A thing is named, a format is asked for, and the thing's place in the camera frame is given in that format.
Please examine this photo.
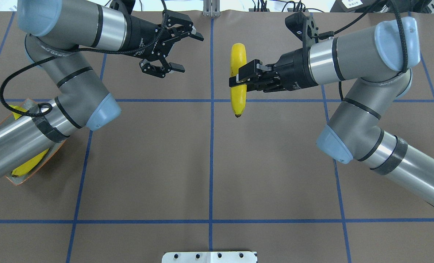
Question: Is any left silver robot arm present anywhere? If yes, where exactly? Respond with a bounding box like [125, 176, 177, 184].
[0, 0, 204, 178]

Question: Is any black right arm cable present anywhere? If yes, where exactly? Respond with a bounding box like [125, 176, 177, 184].
[323, 0, 411, 73]

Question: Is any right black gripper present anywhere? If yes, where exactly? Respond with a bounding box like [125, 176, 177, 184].
[228, 49, 318, 92]

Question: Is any black box white label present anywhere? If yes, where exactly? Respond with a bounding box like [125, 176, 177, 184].
[329, 0, 387, 13]

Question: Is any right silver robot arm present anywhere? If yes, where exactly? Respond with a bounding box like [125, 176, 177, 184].
[229, 12, 434, 207]

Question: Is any white camera stand column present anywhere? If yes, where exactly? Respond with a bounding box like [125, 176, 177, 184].
[161, 251, 258, 263]

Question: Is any aluminium frame post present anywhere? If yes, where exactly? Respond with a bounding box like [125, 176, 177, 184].
[202, 0, 221, 18]

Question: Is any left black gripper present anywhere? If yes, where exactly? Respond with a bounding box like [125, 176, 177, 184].
[124, 11, 204, 78]

